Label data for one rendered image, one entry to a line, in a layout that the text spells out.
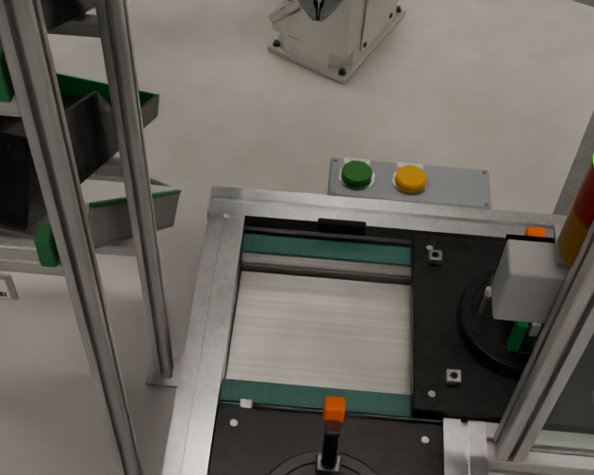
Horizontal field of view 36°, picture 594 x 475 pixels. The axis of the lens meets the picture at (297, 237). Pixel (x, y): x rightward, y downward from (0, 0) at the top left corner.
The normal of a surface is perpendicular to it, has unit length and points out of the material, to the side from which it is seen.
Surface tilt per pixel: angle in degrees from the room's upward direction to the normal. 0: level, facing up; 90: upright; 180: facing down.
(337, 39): 90
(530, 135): 0
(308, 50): 90
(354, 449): 0
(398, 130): 0
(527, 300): 90
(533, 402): 90
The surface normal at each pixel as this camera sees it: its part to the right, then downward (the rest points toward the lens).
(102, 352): -0.07, 0.78
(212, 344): 0.04, -0.62
